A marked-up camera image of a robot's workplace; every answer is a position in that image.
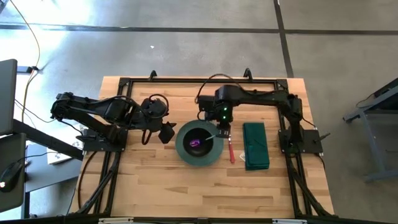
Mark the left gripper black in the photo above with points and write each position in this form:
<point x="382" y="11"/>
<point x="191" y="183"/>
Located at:
<point x="155" y="112"/>

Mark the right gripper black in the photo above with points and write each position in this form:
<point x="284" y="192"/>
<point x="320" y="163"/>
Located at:
<point x="224" y="123"/>

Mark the iridescent purple spoon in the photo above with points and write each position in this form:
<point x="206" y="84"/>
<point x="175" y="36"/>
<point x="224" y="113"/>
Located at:
<point x="196" y="143"/>

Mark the teal ceramic plate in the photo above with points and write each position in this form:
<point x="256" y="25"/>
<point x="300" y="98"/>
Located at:
<point x="186" y="157"/>

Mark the black bowl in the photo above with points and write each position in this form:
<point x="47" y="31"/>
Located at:
<point x="192" y="151"/>

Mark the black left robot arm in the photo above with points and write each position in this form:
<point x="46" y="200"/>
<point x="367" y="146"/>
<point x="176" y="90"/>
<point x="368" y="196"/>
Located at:
<point x="93" y="107"/>

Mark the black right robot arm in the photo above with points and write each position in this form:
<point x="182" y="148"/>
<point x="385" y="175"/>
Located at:
<point x="258" y="96"/>

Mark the small white card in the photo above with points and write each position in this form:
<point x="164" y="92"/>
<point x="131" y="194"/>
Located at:
<point x="242" y="156"/>

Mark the folded green cloth napkin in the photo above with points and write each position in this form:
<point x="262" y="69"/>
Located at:
<point x="256" y="146"/>

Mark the white paper sheet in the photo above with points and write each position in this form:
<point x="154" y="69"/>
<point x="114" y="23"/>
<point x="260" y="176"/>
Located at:
<point x="57" y="157"/>

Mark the black operator desk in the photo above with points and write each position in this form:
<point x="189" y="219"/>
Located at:
<point x="53" y="174"/>

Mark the grey metal side table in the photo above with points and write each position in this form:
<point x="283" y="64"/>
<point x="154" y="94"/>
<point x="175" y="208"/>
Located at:
<point x="376" y="124"/>

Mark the black computer mouse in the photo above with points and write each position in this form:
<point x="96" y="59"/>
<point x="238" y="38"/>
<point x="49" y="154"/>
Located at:
<point x="11" y="177"/>

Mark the dark grey monitor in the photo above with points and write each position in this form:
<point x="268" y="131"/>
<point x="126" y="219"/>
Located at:
<point x="7" y="96"/>

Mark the dark grey mouse pad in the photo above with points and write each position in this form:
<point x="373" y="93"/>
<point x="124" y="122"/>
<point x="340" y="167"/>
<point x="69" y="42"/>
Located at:
<point x="9" y="202"/>

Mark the black frame clamp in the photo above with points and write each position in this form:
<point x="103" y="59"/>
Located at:
<point x="247" y="73"/>
<point x="152" y="75"/>

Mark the black aluminium table frame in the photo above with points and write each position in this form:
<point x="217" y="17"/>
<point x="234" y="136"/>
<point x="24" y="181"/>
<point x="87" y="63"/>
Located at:
<point x="202" y="80"/>

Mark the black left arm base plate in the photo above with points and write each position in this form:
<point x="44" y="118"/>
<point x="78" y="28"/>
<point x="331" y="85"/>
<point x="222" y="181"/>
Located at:
<point x="93" y="144"/>

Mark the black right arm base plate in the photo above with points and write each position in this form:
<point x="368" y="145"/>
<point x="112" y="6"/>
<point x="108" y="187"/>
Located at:
<point x="311" y="141"/>

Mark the white frame bracket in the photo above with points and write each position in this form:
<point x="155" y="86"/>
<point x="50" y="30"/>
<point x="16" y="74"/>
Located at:
<point x="289" y="221"/>
<point x="115" y="220"/>

